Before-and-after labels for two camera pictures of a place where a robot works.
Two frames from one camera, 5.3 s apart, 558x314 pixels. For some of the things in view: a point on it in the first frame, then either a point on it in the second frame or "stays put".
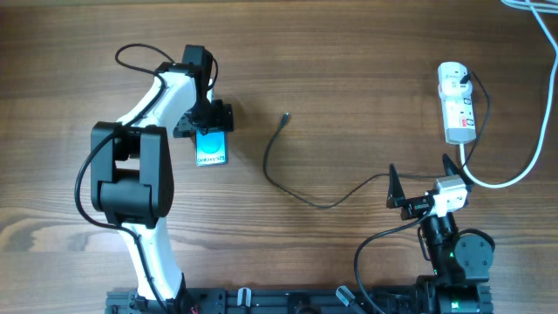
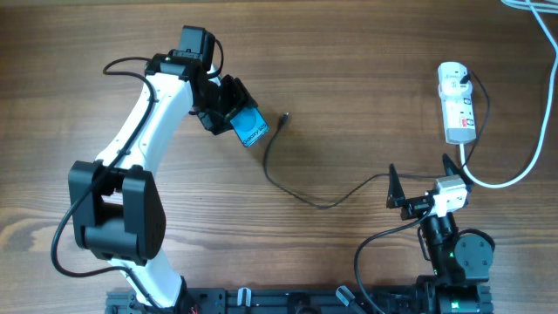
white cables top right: [548, 6] stays put
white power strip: [459, 118] stays put
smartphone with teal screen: [212, 148] -> [249, 126]
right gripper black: [414, 206] stays put
